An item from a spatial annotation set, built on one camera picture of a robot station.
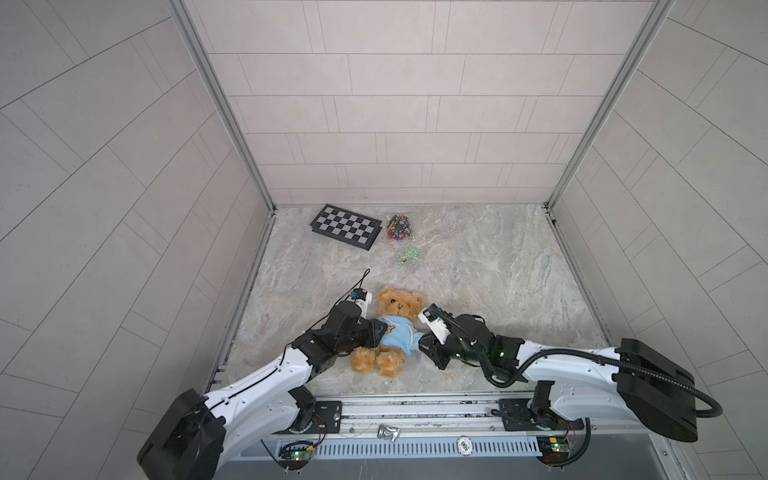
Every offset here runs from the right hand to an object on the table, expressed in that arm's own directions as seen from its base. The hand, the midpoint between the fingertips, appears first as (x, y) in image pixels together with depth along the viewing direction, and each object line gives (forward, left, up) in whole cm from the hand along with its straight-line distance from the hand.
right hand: (415, 350), depth 76 cm
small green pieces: (+35, -2, -4) cm, 35 cm away
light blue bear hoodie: (+3, +3, +3) cm, 5 cm away
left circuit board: (-20, +28, -3) cm, 35 cm away
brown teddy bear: (-5, +7, +10) cm, 13 cm away
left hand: (+6, +6, 0) cm, 9 cm away
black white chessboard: (+45, +20, 0) cm, 50 cm away
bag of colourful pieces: (+44, +2, -2) cm, 44 cm away
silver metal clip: (-17, +8, -4) cm, 19 cm away
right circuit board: (-22, -30, -7) cm, 38 cm away
